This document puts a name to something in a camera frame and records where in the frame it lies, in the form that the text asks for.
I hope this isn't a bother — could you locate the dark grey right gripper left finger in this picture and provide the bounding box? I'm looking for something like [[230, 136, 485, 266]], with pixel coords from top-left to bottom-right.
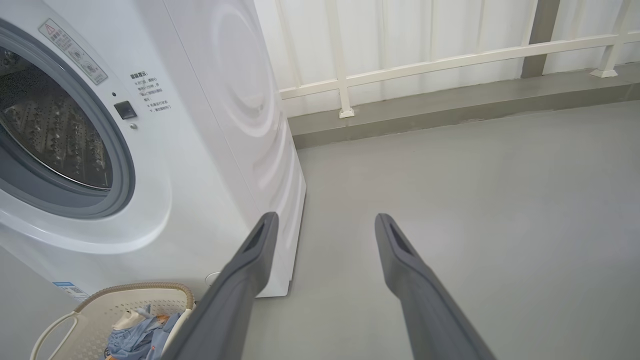
[[160, 211, 280, 360]]

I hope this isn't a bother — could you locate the cream perforated laundry basket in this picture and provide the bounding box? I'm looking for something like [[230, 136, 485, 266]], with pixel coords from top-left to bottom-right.
[[30, 282, 196, 360]]

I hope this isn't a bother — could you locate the white metal railing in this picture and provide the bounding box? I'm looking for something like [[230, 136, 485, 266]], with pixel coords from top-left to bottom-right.
[[277, 0, 640, 119]]

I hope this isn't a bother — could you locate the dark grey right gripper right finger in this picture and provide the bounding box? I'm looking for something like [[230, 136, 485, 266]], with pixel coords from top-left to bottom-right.
[[375, 213, 497, 360]]

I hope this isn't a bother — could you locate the grey wall pillar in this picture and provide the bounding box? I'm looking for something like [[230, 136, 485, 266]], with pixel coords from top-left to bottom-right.
[[521, 0, 562, 79]]

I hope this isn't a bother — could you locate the blue patterned garment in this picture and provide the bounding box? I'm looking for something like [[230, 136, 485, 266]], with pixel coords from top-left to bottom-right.
[[104, 305, 183, 360]]

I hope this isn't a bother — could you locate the white front-load washing machine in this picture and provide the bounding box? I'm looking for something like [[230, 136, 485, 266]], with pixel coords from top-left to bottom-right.
[[0, 0, 307, 301]]

